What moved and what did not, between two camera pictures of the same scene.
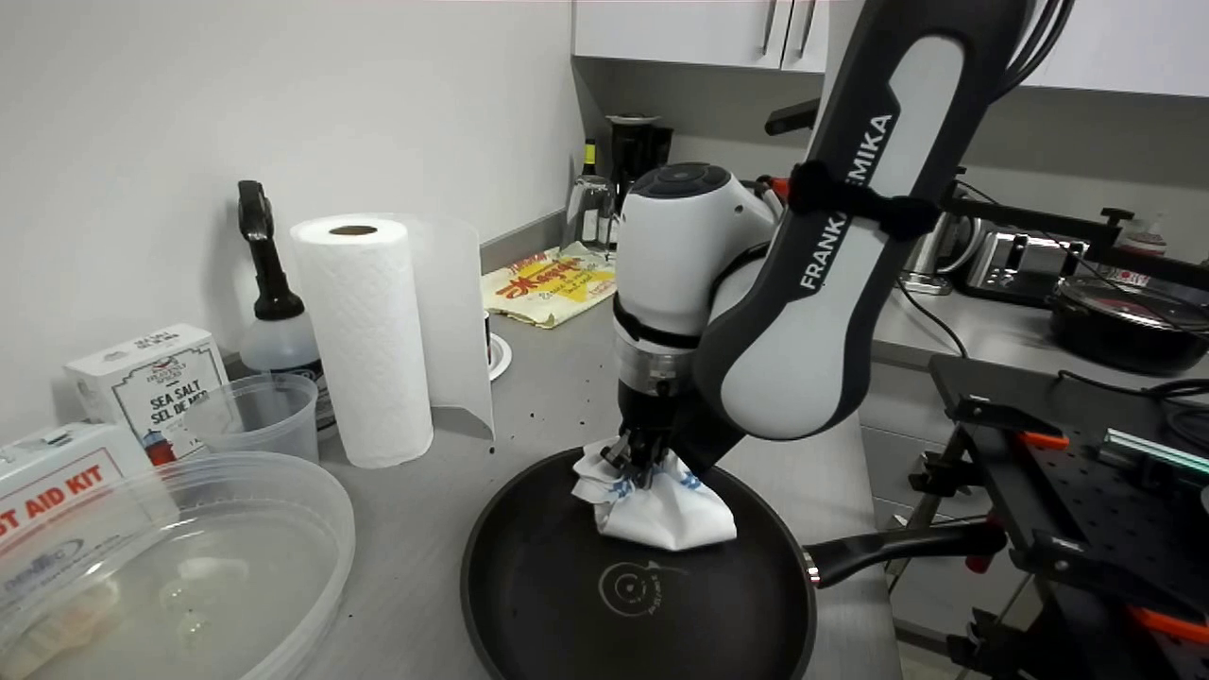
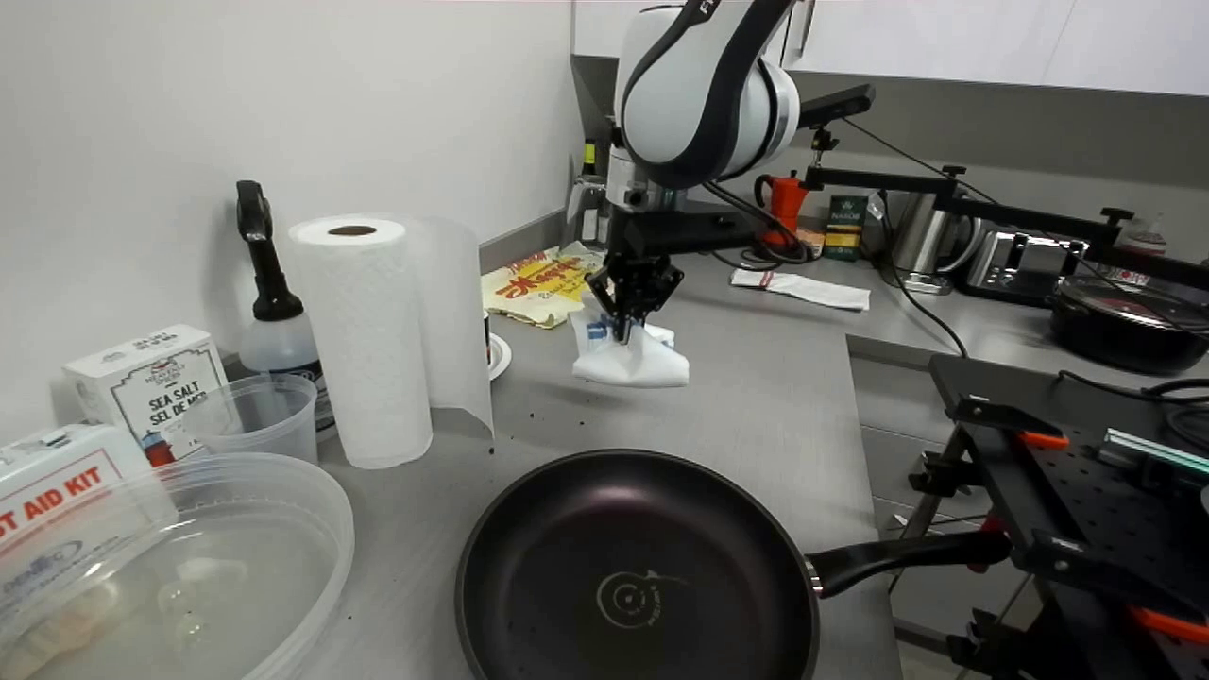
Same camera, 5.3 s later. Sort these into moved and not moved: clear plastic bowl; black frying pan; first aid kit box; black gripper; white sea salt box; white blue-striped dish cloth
Moved: white blue-striped dish cloth; black gripper
Not moved: clear plastic bowl; white sea salt box; first aid kit box; black frying pan
